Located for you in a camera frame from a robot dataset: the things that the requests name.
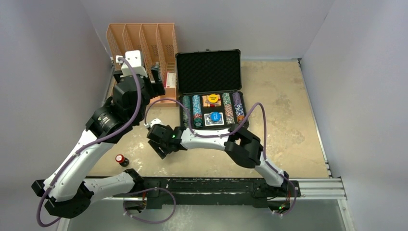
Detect peach plastic desk organizer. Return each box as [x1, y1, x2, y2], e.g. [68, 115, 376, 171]
[106, 23, 178, 107]

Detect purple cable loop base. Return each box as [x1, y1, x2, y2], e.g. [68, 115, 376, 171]
[123, 187, 177, 224]

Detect red gold card deck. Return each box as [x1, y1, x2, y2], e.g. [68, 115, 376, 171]
[202, 94, 222, 108]

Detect red yellow chip stack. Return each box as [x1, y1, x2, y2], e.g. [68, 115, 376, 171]
[237, 115, 245, 124]

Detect white red small box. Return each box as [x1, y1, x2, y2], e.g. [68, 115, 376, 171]
[165, 72, 177, 88]

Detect black poker chip case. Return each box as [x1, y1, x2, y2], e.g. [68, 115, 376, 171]
[175, 49, 249, 130]

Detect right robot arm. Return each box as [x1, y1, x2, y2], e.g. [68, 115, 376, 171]
[147, 124, 297, 196]

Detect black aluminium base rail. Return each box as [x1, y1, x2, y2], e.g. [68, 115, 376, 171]
[90, 176, 346, 209]

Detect green white chip stack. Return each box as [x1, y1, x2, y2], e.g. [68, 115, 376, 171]
[222, 92, 231, 105]

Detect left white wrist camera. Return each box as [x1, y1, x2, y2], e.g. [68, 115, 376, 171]
[115, 50, 148, 77]

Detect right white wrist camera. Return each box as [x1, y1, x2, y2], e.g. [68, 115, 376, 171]
[144, 118, 163, 130]

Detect orange blue chip stack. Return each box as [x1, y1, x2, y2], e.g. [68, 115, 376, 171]
[224, 103, 235, 125]

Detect blue round button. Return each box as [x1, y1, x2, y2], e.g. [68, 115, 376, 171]
[210, 112, 223, 123]

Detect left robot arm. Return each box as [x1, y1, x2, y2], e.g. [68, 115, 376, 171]
[31, 66, 165, 218]

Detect red black stamp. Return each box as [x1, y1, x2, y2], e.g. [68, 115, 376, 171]
[115, 154, 129, 167]

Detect yellow big blind button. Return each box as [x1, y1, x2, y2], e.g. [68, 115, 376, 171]
[207, 94, 219, 104]

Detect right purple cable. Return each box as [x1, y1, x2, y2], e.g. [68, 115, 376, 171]
[144, 98, 299, 218]

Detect blue card deck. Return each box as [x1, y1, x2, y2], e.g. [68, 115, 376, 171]
[204, 113, 224, 127]

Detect blue white chip stack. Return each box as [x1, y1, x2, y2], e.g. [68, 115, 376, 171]
[234, 104, 245, 118]

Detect light blue chip stack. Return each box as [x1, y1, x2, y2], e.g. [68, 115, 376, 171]
[192, 95, 202, 118]

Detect purple chip stack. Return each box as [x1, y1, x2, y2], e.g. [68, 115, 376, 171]
[232, 92, 243, 106]

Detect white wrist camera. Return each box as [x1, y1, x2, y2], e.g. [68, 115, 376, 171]
[144, 118, 163, 130]
[115, 50, 148, 77]

